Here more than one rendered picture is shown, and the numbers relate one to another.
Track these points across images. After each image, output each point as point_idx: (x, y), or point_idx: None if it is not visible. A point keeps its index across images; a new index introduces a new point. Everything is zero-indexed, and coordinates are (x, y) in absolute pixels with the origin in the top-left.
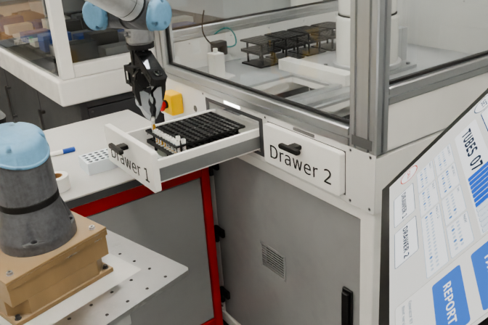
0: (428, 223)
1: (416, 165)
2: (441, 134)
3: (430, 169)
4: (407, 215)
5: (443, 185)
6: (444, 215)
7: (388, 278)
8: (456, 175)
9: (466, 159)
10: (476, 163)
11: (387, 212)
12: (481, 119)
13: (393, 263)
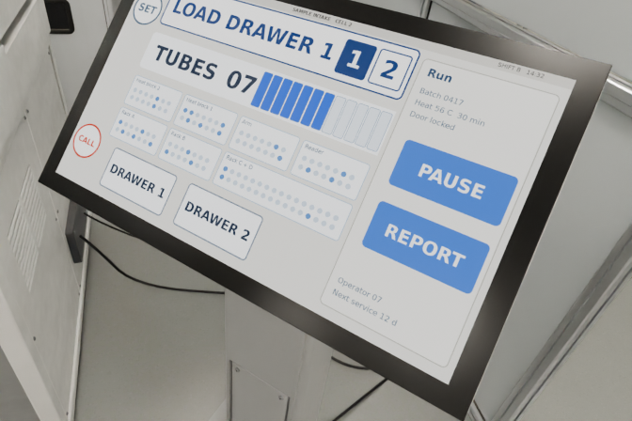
0: (238, 180)
1: (89, 124)
2: (95, 69)
3: (137, 117)
4: (167, 190)
5: (202, 128)
6: (261, 160)
7: (245, 275)
8: (215, 107)
9: (211, 84)
10: (241, 83)
11: (105, 204)
12: (172, 28)
13: (229, 256)
